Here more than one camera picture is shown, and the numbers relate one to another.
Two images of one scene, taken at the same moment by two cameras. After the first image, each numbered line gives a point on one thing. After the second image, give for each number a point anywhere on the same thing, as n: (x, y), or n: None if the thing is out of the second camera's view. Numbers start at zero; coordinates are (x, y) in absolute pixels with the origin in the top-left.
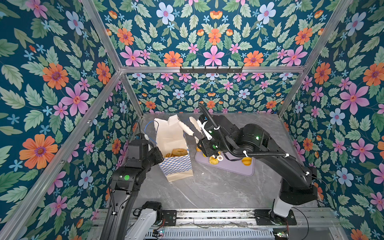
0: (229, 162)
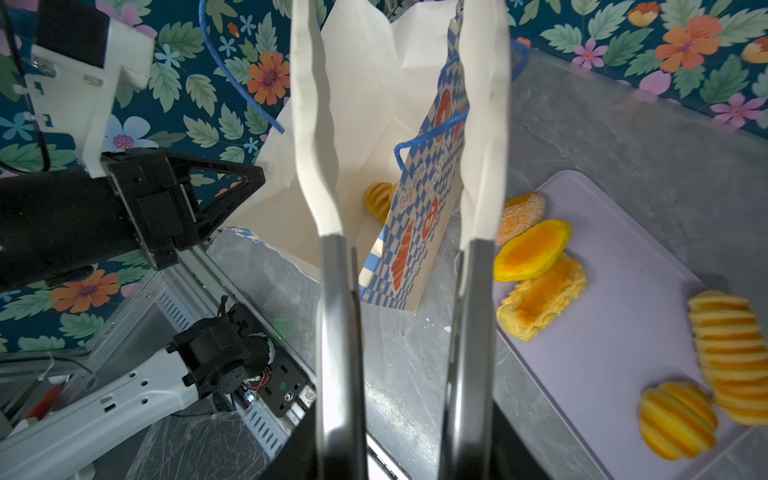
0: (633, 332)
